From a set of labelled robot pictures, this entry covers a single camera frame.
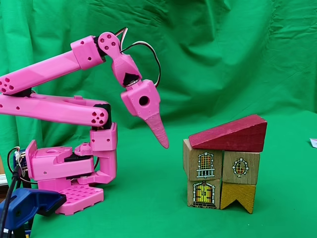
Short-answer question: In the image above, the blue clamp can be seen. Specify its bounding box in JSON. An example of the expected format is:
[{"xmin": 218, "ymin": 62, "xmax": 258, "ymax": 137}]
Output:
[{"xmin": 0, "ymin": 187, "xmax": 67, "ymax": 238}]

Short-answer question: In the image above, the red wedge roof block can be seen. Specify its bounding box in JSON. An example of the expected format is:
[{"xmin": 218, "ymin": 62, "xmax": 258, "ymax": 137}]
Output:
[{"xmin": 188, "ymin": 114, "xmax": 268, "ymax": 152}]

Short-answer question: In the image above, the wooden block round window print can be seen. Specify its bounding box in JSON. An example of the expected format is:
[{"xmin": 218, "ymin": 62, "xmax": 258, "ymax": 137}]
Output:
[{"xmin": 222, "ymin": 150, "xmax": 261, "ymax": 185}]

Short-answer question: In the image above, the wooden block door print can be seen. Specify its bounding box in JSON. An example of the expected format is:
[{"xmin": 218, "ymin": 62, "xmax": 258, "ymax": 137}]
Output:
[{"xmin": 187, "ymin": 178, "xmax": 222, "ymax": 210}]

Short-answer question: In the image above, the wooden block balcony window print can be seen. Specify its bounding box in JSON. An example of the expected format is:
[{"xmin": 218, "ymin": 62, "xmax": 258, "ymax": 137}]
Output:
[{"xmin": 183, "ymin": 138, "xmax": 223, "ymax": 181}]

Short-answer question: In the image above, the white red black gripper cable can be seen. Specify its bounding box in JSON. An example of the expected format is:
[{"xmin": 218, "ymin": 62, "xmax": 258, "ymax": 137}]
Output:
[{"xmin": 120, "ymin": 42, "xmax": 162, "ymax": 87}]

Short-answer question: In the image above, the green cloth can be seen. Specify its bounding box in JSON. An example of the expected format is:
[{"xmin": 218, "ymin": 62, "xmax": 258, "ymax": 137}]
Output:
[{"xmin": 0, "ymin": 0, "xmax": 317, "ymax": 238}]

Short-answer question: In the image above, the blue controller board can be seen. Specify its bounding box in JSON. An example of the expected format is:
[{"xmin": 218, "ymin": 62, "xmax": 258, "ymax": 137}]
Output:
[{"xmin": 7, "ymin": 147, "xmax": 29, "ymax": 178}]

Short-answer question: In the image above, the white red black wrist cable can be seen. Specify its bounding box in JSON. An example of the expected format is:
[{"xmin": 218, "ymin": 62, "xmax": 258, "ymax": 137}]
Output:
[{"xmin": 113, "ymin": 27, "xmax": 129, "ymax": 50}]

